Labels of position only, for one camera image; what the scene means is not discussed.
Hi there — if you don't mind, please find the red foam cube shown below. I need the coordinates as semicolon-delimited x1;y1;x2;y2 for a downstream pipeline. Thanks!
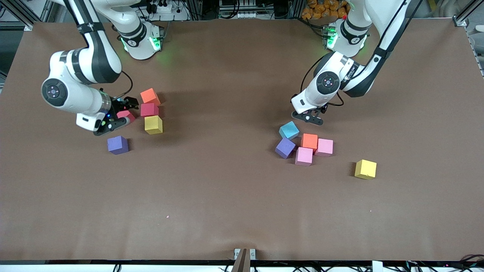
140;103;160;118
116;110;136;124

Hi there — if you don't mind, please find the yellow foam cube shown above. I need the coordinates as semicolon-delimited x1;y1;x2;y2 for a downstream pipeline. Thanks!
354;159;377;180
144;116;163;135

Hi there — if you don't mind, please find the pink foam cube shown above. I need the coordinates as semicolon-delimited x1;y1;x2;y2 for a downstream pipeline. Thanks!
295;147;314;167
315;139;334;158

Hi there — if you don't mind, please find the orange foam cube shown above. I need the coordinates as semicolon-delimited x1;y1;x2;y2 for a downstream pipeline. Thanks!
301;133;318;152
140;88;161;108

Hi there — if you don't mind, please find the purple foam cube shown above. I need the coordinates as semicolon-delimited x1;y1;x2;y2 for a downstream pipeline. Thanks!
275;138;296;159
107;136;129;156

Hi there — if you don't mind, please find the light blue foam cube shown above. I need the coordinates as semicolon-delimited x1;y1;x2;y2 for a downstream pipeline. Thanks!
279;121;300;140

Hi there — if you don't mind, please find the white power strip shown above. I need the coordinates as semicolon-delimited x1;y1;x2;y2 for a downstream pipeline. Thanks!
146;0;172;13

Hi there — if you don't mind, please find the pile of orange objects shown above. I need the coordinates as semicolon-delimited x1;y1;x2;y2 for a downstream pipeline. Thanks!
301;0;350;20

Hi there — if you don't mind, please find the brown table cover sheet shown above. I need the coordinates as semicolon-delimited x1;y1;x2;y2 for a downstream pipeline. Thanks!
0;17;484;262

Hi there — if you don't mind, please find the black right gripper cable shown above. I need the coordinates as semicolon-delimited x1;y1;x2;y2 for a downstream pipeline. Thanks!
120;71;134;99

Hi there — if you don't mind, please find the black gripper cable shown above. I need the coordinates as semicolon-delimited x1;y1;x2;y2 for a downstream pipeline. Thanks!
120;71;134;99
301;53;344;107

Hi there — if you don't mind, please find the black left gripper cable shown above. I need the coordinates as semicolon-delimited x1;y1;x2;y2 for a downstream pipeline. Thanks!
301;53;344;107

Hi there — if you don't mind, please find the aluminium frame profile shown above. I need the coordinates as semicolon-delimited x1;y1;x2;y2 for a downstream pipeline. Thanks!
452;0;484;23
0;0;53;24

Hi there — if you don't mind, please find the aluminium edge rail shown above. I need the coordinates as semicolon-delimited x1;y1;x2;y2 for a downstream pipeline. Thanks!
468;31;484;79

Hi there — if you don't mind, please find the metal bracket with post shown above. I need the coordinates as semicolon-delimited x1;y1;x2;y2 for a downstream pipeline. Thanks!
231;248;256;272

